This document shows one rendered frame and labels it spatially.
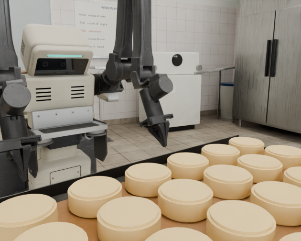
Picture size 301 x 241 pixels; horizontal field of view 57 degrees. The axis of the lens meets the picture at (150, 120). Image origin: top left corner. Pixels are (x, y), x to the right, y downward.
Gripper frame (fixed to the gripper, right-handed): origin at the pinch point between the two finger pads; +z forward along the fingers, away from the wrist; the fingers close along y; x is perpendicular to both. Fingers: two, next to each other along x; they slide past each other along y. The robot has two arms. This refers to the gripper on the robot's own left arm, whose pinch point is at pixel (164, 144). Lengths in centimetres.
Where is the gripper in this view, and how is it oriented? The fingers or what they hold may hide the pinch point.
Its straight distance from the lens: 92.1
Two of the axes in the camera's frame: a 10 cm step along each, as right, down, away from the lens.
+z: 2.9, 9.4, -1.7
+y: 7.9, -1.4, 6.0
